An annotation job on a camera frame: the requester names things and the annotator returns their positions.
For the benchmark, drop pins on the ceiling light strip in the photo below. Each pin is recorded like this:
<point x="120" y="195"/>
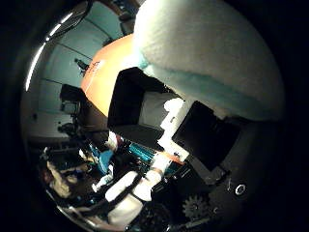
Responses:
<point x="33" y="67"/>

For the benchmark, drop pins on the black fabric container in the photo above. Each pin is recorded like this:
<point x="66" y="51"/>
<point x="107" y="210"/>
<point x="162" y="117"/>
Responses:
<point x="127" y="103"/>

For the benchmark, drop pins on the blue aluminium rail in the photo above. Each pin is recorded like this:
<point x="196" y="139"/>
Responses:
<point x="143" y="153"/>

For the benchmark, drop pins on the black box device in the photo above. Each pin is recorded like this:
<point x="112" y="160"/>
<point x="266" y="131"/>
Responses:
<point x="70" y="100"/>

